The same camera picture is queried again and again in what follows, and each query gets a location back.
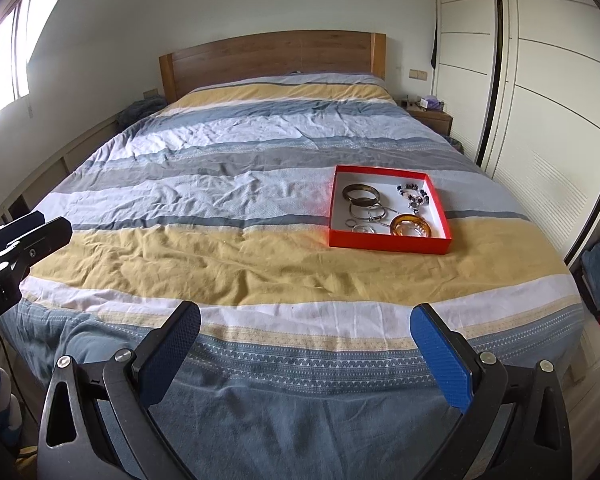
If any amber translucent bangle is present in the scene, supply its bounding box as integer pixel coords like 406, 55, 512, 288
389, 214, 432, 238

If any long silver chain necklace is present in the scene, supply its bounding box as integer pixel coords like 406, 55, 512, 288
349, 201, 401, 233

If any dark beaded bracelet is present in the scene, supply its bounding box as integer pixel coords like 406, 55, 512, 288
395, 182, 432, 206

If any red shallow box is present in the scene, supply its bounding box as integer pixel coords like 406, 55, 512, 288
328, 165, 452, 255

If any dark olive bangle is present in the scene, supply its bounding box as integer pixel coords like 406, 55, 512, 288
342, 183, 380, 208

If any low white shelf unit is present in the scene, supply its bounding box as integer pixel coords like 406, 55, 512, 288
0, 115, 118, 224

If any striped bed quilt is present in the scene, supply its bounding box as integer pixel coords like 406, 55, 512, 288
0, 74, 583, 479

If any dark clothing pile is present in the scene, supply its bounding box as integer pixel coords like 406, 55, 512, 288
117, 94, 168, 132

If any thin silver bangle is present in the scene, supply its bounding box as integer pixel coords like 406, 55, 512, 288
349, 204, 387, 222

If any window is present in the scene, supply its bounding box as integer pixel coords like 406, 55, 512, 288
0, 0, 59, 112

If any wooden nightstand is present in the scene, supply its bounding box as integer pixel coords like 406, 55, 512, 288
406, 105, 453, 136

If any tissue box on nightstand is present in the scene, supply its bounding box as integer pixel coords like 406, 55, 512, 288
416, 96, 444, 112

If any wooden headboard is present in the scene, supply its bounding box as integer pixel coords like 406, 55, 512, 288
159, 29, 387, 103

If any white sliding wardrobe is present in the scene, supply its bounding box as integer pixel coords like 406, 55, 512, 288
434, 0, 600, 261

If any wall switch panel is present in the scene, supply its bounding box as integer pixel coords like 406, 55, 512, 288
408, 70, 428, 80

